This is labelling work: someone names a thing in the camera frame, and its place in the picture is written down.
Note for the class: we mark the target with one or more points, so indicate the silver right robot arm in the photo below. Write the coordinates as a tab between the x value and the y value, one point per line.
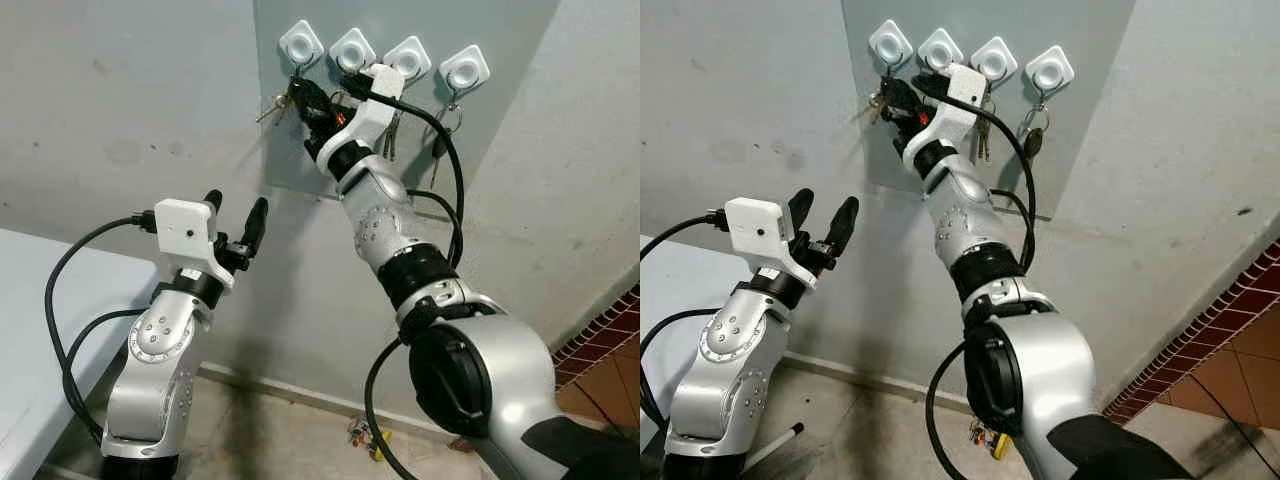
490	370
1050	370

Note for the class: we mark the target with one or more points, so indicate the silver key bunch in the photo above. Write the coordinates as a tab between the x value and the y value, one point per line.
871	105
272	106

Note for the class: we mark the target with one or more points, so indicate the grey wall panel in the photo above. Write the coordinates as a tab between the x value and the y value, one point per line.
1100	30
520	30

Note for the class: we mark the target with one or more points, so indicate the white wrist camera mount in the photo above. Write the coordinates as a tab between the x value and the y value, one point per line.
368	118
755	228
955	115
185	230

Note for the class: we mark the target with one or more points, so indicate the colourful key bunch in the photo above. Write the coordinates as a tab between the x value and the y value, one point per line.
989	439
366	438

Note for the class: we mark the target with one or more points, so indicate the white plastic folding table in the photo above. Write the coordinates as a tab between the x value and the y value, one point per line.
40	350
665	290

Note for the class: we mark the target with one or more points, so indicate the white metal table leg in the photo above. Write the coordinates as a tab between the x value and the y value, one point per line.
780	441

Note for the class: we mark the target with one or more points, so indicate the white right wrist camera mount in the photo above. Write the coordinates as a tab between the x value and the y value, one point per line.
955	115
368	118

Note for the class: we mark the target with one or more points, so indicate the brass key bunch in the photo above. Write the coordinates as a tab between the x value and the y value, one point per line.
392	135
985	130

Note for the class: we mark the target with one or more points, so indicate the white diamond wall hook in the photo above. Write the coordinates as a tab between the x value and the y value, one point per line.
1049	70
352	50
407	58
993	60
940	50
890	42
464	68
301	42

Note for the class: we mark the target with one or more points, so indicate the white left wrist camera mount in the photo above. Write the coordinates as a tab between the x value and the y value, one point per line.
185	230
755	228

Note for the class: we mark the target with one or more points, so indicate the key bunch with black fob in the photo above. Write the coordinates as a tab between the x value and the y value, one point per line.
441	145
1034	140

